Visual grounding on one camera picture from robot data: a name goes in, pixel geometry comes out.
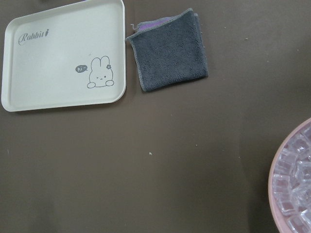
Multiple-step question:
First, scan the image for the pile of clear ice cubes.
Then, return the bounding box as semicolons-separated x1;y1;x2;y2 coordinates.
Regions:
272;126;311;233

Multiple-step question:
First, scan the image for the dark grey cloth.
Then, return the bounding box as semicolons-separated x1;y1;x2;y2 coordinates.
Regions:
126;8;208;92

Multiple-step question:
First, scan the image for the cream rabbit tray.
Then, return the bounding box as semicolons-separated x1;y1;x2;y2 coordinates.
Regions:
1;0;126;112

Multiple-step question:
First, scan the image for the pink bowl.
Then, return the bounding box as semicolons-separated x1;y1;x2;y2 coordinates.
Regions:
267;117;311;233

